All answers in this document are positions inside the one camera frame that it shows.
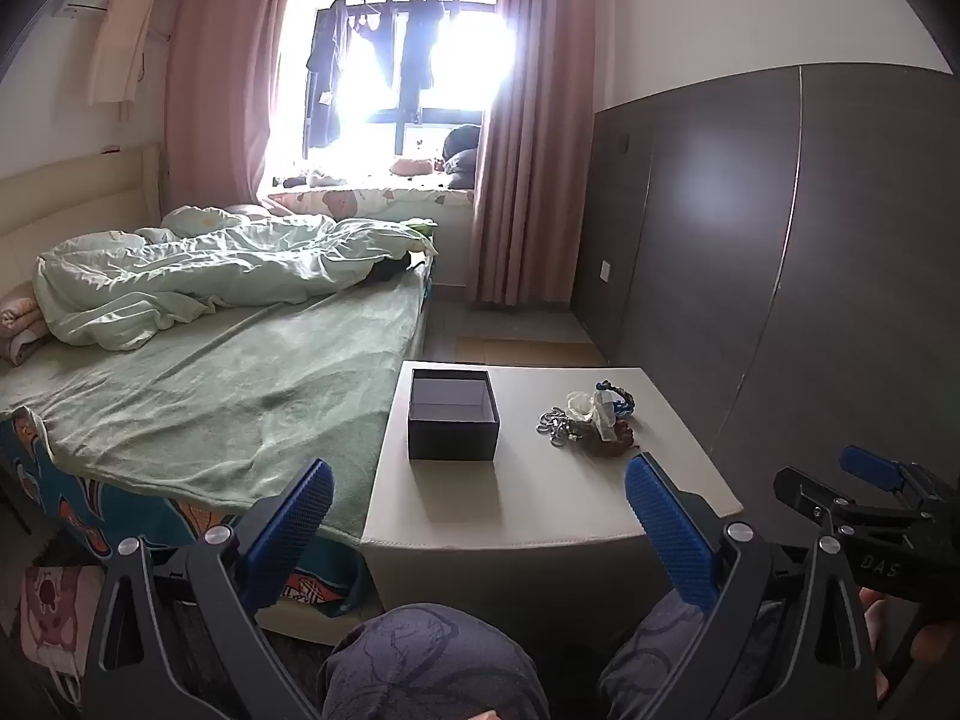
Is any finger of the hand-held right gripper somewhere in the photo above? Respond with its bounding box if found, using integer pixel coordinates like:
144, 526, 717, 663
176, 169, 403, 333
838, 445, 960, 533
772, 466, 863, 541

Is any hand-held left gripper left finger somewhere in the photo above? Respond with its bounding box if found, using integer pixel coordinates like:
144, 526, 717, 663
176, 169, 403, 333
82, 457, 335, 720

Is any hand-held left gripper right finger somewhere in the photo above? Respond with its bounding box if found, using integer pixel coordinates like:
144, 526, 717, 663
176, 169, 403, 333
625, 452, 882, 720

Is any brown beaded bracelet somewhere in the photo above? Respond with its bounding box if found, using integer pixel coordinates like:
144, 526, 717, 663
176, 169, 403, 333
574, 418, 637, 460

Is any colourful beaded bracelet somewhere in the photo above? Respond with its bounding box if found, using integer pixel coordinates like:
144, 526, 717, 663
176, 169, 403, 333
596, 381, 640, 418

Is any black square jewelry box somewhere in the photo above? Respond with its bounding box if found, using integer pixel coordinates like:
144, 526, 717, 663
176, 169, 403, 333
407, 367, 501, 462

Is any person's right hand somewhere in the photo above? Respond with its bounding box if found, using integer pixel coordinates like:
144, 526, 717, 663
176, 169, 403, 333
859, 586, 960, 687

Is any person's right leg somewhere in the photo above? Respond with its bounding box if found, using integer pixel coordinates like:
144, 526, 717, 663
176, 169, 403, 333
596, 589, 758, 720

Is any person's leg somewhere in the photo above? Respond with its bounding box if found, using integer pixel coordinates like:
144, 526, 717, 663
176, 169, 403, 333
596, 589, 758, 720
317, 602, 550, 720

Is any white low table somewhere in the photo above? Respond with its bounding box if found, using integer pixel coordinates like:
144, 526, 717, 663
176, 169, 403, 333
360, 360, 745, 616

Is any person's left leg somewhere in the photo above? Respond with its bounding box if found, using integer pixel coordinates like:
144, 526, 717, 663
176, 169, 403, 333
317, 602, 550, 720

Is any cartoon print bed cover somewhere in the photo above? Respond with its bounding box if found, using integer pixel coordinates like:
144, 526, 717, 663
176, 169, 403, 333
0, 405, 376, 610

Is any brown cardboard sheet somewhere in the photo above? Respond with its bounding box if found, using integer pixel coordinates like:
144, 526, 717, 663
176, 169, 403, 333
452, 335, 610, 369

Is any pink bear print bag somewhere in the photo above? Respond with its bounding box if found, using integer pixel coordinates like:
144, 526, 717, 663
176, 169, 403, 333
19, 565, 107, 707

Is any dark brown wardrobe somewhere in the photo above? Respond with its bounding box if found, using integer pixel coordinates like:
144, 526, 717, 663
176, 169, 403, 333
572, 64, 960, 485

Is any light green duvet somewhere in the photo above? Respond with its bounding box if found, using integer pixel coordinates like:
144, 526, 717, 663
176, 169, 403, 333
34, 205, 440, 353

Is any black cloth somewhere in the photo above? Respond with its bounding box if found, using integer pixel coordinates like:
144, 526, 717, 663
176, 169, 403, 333
366, 251, 415, 287

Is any printed window seat cushion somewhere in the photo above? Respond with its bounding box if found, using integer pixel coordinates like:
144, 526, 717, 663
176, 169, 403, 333
266, 182, 479, 232

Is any pink folded blanket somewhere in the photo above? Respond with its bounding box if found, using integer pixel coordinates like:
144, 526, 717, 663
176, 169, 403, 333
0, 281, 55, 368

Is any pink curtain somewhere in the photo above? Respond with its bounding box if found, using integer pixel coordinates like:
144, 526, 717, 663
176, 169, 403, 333
466, 0, 625, 308
166, 0, 302, 205

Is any bed with green sheet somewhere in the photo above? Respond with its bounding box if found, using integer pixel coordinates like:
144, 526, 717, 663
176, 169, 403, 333
0, 144, 437, 647

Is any window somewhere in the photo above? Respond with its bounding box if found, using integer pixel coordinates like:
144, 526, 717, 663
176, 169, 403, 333
287, 0, 520, 182

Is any dark pillow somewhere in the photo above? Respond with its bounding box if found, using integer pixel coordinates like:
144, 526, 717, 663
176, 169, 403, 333
439, 124, 482, 188

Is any dark hanging garment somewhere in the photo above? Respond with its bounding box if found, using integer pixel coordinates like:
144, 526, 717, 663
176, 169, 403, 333
304, 0, 355, 149
400, 0, 445, 126

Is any cream hanging towel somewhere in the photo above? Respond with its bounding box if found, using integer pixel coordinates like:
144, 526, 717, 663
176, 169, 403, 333
85, 0, 160, 111

